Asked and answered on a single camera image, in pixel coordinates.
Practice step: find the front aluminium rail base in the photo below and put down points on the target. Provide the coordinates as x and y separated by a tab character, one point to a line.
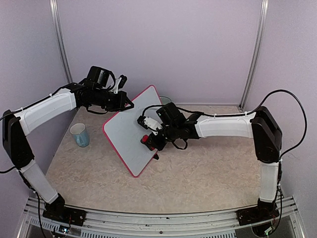
107	224

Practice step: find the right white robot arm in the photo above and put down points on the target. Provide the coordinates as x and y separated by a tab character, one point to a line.
257	127

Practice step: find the light blue ceramic mug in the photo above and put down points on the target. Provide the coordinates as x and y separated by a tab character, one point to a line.
80	134

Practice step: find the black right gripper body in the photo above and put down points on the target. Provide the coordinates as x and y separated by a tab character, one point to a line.
159	145

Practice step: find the aluminium frame post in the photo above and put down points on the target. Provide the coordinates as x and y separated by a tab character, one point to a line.
60	39
256	54

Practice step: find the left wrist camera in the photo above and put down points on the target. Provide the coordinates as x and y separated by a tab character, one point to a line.
119	83

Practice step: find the left aluminium frame post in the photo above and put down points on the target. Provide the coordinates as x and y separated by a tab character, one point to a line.
60	39

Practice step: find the right aluminium frame post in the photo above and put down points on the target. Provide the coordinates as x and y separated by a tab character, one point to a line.
256	54

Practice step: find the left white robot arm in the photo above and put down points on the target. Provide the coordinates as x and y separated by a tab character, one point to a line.
99	92

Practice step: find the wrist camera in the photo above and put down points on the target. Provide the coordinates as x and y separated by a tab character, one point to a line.
119	83
149	123

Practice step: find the red black whiteboard eraser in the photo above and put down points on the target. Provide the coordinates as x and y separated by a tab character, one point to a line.
146	138

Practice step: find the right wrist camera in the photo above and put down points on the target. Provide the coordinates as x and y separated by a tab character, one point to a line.
149	123

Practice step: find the teal ceramic bowl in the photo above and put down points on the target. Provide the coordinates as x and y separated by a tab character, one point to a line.
165	100

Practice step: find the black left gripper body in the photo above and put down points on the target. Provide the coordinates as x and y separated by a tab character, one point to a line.
114	104

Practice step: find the pink framed whiteboard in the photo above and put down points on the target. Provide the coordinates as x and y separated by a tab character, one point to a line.
124	133

